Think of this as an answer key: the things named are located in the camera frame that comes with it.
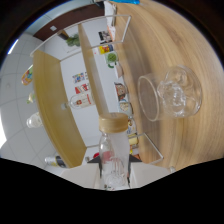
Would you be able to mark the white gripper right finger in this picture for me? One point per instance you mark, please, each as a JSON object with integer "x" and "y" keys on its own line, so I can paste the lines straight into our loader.
{"x": 146, "y": 173}

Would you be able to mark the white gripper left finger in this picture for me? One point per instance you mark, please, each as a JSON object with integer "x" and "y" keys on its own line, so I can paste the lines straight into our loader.
{"x": 86, "y": 175}

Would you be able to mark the large clear bottle wooden cap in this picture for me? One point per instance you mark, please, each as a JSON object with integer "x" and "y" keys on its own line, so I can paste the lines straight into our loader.
{"x": 115, "y": 150}

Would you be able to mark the clear glass cup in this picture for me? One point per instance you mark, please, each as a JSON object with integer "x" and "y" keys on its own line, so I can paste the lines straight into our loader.
{"x": 173, "y": 93}

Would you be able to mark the black snack bag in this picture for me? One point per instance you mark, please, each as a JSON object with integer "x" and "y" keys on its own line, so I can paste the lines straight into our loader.
{"x": 56, "y": 161}

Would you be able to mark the clear bottle red label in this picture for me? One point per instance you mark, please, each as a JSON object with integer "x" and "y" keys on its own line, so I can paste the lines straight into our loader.
{"x": 81, "y": 100}

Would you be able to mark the yellow snack bag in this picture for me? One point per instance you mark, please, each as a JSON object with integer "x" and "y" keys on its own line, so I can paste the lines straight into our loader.
{"x": 27, "y": 76}

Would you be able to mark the brown door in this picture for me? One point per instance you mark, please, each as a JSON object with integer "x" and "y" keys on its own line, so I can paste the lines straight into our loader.
{"x": 66, "y": 21}

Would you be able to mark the white frame wooden shelf rack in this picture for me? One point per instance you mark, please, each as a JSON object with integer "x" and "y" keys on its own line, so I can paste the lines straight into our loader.
{"x": 53, "y": 100}

